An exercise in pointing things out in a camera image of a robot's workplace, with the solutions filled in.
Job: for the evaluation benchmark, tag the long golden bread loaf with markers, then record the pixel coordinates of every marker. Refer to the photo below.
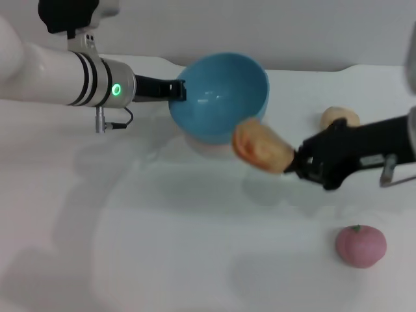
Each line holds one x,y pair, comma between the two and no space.
260,146

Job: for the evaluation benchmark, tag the blue ceramic bowl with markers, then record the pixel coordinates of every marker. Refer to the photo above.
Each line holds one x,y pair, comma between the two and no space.
221,97

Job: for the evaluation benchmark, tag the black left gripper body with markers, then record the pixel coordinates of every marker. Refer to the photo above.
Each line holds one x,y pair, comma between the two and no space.
151,87

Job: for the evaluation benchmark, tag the round beige bread bun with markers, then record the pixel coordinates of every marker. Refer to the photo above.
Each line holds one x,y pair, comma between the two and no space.
331,115

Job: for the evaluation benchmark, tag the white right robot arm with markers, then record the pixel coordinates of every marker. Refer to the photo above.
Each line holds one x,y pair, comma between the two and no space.
412,126

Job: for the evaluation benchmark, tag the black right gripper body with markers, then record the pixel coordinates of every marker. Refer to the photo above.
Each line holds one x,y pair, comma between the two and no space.
357,146

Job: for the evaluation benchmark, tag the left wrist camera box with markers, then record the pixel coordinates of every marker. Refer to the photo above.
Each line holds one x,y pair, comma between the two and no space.
71,13

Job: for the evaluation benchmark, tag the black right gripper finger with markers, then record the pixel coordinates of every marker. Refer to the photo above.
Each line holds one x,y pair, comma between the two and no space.
303,151
307,170

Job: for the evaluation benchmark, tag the pink toy peach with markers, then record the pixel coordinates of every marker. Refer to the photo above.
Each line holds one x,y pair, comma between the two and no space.
360,247

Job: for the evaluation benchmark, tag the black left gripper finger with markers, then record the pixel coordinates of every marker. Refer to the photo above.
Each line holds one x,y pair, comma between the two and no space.
178,90

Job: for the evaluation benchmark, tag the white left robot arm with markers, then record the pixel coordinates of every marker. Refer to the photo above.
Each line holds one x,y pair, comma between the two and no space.
48,74

